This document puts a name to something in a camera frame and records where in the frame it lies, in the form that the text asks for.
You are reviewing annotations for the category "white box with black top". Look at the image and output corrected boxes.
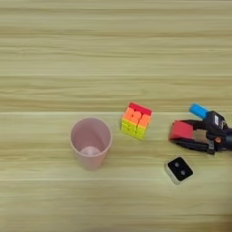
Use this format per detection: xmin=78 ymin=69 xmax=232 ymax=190
xmin=164 ymin=156 xmax=195 ymax=186

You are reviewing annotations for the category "small black box white label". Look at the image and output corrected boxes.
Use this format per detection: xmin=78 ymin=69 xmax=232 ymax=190
xmin=205 ymin=110 xmax=228 ymax=133

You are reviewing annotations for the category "pink plastic cup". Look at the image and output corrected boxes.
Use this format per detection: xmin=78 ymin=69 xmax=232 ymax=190
xmin=69 ymin=117 xmax=113 ymax=172

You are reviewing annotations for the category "blue rectangular block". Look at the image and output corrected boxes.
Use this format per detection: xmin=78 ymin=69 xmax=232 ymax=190
xmin=188 ymin=102 xmax=210 ymax=121

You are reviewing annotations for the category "multicolour puzzle cube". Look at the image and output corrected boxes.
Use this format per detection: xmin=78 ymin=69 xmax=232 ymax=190
xmin=120 ymin=101 xmax=154 ymax=141

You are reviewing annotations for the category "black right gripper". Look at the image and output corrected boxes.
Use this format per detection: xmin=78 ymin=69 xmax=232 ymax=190
xmin=169 ymin=119 xmax=232 ymax=156

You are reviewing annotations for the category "red cube block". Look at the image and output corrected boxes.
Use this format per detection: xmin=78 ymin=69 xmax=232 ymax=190
xmin=168 ymin=120 xmax=195 ymax=141

